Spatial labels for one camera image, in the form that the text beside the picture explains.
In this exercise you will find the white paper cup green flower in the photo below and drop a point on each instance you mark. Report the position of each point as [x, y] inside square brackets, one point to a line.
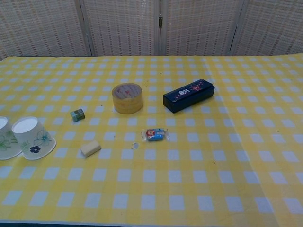
[6, 144]

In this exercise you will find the yellow white checkered tablecloth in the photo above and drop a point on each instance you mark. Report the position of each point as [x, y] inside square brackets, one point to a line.
[180, 179]

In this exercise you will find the white paper cup blue flower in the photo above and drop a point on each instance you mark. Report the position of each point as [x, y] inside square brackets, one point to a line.
[33, 139]

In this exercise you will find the wrapped candy packet blue red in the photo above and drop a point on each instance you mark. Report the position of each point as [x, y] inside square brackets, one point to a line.
[155, 135]

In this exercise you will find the clear yellowish packing tape roll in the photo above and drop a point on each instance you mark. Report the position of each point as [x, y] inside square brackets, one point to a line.
[127, 100]

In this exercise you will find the dark blue pencil case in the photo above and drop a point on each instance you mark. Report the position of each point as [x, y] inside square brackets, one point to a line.
[187, 97]

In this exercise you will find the pale yellow eraser block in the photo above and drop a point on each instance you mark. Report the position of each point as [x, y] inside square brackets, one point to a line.
[91, 148]

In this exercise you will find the small green eraser box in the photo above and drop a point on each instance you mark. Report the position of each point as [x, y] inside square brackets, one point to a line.
[78, 115]

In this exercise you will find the brass screen hinge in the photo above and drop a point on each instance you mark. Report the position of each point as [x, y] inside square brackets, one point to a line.
[160, 21]

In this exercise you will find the woven folding screen panel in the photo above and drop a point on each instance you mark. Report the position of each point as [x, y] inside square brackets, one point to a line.
[201, 26]
[272, 26]
[40, 26]
[120, 26]

